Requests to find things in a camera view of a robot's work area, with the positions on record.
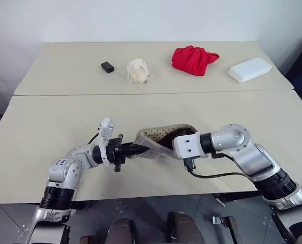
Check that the white mesh bath sponge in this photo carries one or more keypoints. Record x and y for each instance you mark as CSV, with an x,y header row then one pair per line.
x,y
138,71

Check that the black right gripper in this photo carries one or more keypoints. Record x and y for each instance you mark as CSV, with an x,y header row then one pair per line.
x,y
166,142

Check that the grey caster wheel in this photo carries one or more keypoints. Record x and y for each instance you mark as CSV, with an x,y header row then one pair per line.
x,y
217,220

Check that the white rectangular plastic box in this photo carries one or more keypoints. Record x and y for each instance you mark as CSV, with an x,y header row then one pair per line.
x,y
249,69

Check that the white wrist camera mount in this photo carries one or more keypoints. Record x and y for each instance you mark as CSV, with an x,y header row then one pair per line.
x,y
186,147
107,129

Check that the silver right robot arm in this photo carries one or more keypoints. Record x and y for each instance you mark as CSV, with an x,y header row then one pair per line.
x,y
252,157

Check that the beige dotted pouch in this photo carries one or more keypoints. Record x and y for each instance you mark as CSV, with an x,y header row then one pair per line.
x,y
151,132

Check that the dark rounded shape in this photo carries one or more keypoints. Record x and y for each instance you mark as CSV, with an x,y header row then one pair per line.
x,y
121,231
184,228

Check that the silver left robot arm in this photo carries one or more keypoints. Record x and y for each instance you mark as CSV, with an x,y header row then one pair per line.
x,y
64,167

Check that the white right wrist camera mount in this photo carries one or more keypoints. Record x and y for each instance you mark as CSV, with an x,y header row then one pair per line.
x,y
186,147

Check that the small black box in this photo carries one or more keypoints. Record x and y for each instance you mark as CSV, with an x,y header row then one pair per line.
x,y
107,67

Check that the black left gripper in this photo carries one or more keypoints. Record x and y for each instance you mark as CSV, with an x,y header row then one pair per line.
x,y
115,152

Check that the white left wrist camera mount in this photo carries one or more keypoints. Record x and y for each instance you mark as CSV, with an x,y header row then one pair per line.
x,y
107,129

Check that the red crumpled cloth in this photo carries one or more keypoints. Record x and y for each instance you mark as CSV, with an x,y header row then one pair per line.
x,y
191,61

